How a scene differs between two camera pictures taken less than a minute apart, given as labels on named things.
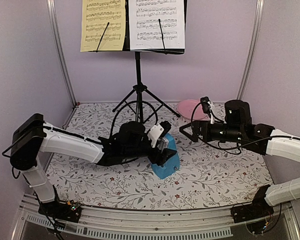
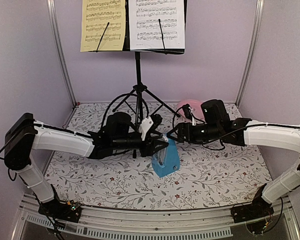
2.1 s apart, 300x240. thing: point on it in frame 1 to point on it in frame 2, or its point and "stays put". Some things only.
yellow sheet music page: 95,15 stays put
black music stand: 138,88 stays put
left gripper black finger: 167,153 to 157,145
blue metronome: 170,165 stays put
